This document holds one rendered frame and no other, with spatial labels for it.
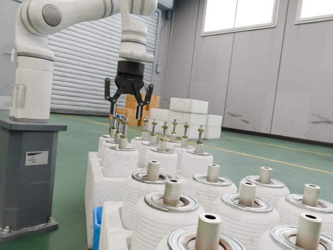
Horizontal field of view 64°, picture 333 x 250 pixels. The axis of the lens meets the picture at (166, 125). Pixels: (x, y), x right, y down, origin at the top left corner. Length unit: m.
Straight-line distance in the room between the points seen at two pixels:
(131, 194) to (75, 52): 6.00
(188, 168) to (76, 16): 0.55
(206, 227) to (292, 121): 5.86
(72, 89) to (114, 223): 5.92
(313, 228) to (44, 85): 0.69
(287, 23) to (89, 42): 4.32
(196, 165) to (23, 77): 0.53
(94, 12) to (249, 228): 0.74
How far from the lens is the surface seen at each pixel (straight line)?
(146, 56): 0.71
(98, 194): 0.72
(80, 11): 0.87
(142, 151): 0.88
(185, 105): 3.67
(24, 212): 0.83
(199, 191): 0.49
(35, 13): 0.79
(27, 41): 0.83
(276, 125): 6.19
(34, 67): 0.79
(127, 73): 0.74
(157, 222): 0.34
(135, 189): 0.46
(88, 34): 6.61
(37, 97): 0.79
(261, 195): 0.55
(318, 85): 6.03
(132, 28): 0.76
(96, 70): 6.64
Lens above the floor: 0.38
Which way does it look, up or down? 3 degrees down
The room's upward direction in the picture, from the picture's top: 6 degrees clockwise
